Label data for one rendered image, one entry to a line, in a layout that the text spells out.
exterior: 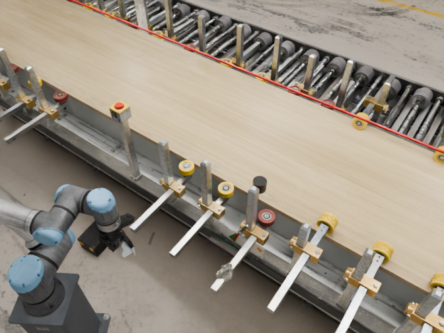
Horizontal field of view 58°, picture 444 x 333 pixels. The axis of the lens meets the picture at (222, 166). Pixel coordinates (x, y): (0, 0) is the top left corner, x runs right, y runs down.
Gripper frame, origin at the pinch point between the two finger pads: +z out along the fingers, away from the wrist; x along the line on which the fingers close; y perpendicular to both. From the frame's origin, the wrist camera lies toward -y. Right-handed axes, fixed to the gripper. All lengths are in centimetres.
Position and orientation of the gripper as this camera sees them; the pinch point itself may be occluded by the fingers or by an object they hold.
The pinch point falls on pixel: (123, 246)
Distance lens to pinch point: 178.9
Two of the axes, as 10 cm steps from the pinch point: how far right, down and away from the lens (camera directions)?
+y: -5.6, 6.2, -5.5
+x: 8.3, 4.1, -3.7
